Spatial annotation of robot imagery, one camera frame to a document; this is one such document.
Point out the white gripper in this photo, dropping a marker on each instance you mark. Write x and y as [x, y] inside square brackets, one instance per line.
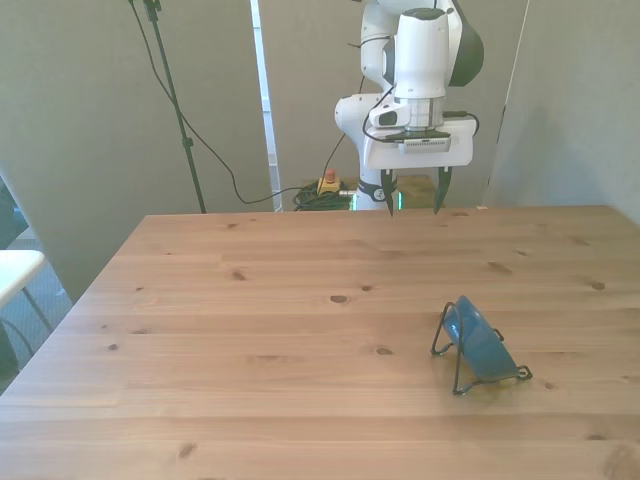
[420, 160]

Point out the dark blue bowl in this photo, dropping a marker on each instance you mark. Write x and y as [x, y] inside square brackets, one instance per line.
[480, 340]

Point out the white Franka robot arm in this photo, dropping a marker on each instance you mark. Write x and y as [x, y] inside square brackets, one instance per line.
[420, 50]

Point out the yellow emergency stop button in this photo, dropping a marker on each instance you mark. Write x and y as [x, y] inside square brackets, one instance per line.
[328, 185]

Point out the thin white partition edge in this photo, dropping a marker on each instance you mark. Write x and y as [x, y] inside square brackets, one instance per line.
[509, 90]

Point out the black tripod stand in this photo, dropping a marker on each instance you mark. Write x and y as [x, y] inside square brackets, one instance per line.
[172, 95]

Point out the white side table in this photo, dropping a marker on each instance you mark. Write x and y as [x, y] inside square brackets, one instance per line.
[15, 270]

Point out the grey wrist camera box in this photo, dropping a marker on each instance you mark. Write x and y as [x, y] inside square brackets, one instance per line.
[425, 145]

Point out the white perforated partition rail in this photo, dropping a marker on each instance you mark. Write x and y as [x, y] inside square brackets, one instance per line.
[266, 100]

